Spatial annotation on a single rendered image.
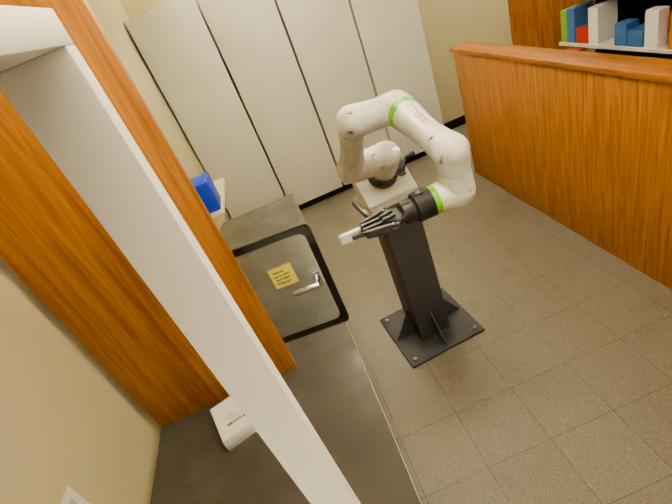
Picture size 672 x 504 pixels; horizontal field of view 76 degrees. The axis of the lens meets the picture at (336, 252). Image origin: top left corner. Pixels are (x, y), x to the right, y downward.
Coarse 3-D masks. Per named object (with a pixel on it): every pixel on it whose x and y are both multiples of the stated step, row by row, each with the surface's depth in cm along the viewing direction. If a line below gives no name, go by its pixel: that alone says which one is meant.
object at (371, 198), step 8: (400, 176) 211; (408, 176) 211; (352, 184) 219; (360, 184) 211; (368, 184) 211; (400, 184) 210; (408, 184) 210; (416, 184) 210; (360, 192) 210; (368, 192) 210; (376, 192) 210; (384, 192) 209; (392, 192) 209; (400, 192) 209; (408, 192) 210; (360, 200) 219; (368, 200) 209; (376, 200) 209; (384, 200) 208; (392, 200) 209; (400, 200) 211; (368, 208) 209; (376, 208) 209
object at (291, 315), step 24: (264, 240) 126; (288, 240) 127; (312, 240) 128; (240, 264) 129; (264, 264) 130; (312, 264) 132; (264, 288) 134; (288, 288) 135; (336, 288) 138; (288, 312) 140; (312, 312) 142; (336, 312) 143; (288, 336) 146
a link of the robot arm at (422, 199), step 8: (416, 192) 124; (424, 192) 124; (416, 200) 123; (424, 200) 123; (432, 200) 123; (416, 208) 124; (424, 208) 123; (432, 208) 123; (424, 216) 124; (432, 216) 126
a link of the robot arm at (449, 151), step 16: (400, 112) 139; (416, 112) 134; (400, 128) 140; (416, 128) 130; (432, 128) 123; (448, 128) 122; (432, 144) 119; (448, 144) 115; (464, 144) 115; (432, 160) 120; (448, 160) 116; (464, 160) 117; (448, 176) 120
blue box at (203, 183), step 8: (200, 176) 125; (208, 176) 125; (200, 184) 119; (208, 184) 120; (200, 192) 120; (208, 192) 120; (216, 192) 127; (208, 200) 121; (216, 200) 122; (208, 208) 122; (216, 208) 123
